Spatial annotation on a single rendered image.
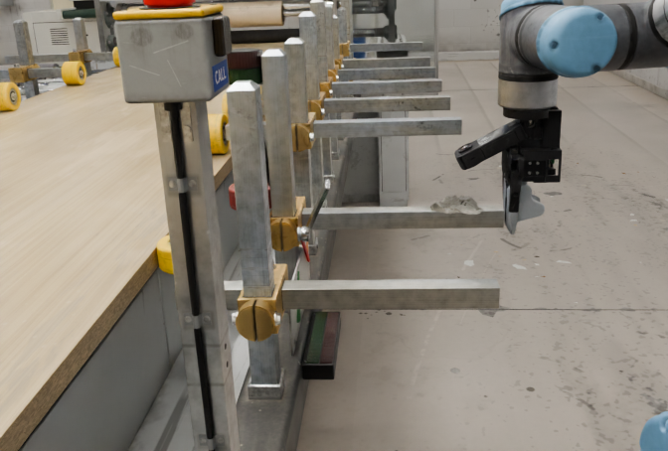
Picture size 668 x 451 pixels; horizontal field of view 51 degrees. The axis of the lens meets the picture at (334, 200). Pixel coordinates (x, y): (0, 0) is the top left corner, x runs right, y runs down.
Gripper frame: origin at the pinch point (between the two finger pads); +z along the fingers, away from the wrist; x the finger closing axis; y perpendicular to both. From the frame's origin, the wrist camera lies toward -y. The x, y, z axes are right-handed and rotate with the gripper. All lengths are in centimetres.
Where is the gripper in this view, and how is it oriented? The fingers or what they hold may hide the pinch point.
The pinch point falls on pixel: (508, 226)
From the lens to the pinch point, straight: 120.9
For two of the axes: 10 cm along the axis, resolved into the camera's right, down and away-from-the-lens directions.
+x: 0.7, -3.1, 9.5
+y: 10.0, -0.2, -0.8
